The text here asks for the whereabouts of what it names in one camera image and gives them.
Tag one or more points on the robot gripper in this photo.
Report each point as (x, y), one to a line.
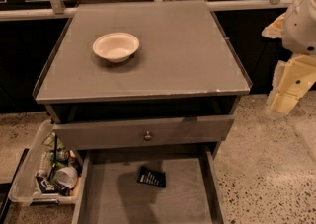
(300, 29)

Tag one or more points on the dark blue rxbar wrapper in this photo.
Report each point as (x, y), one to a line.
(152, 178)

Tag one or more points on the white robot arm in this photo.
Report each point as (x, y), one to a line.
(296, 28)

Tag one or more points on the grey drawer cabinet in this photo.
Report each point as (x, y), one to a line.
(184, 66)

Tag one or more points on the round metal drawer knob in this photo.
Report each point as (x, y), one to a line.
(147, 136)

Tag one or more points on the closed top grey drawer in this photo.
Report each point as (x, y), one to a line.
(130, 133)

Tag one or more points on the open middle grey drawer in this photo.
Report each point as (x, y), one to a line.
(111, 194)

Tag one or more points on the white paper bowl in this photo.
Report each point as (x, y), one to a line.
(116, 47)

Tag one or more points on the green soda can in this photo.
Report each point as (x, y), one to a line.
(61, 155)

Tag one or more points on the white paper cup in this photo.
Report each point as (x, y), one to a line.
(67, 176)

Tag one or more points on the green chip bag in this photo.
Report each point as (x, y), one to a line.
(53, 141)

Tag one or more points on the clear plastic storage bin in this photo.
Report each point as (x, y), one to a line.
(25, 188)

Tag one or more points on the clear plastic water bottle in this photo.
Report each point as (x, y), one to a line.
(44, 165)

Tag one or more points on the blue snack bag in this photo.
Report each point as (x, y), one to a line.
(47, 187)

